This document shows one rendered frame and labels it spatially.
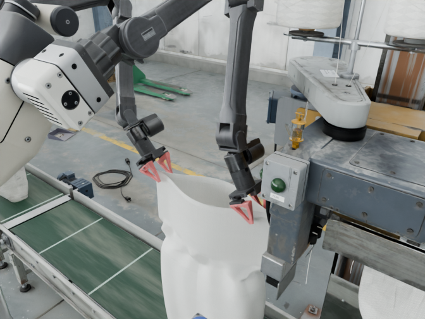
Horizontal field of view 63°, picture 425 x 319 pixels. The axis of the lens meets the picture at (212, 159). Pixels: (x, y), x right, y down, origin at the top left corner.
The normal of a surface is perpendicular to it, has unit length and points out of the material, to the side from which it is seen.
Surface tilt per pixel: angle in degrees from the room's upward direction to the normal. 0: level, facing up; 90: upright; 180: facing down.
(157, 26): 76
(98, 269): 0
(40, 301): 0
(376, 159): 0
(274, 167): 90
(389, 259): 90
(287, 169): 90
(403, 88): 90
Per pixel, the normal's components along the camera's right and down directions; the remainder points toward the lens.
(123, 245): 0.02, -0.89
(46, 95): -0.07, 0.79
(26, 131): 0.79, 0.29
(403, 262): -0.61, 0.35
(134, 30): 0.68, 0.11
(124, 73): 0.43, -0.11
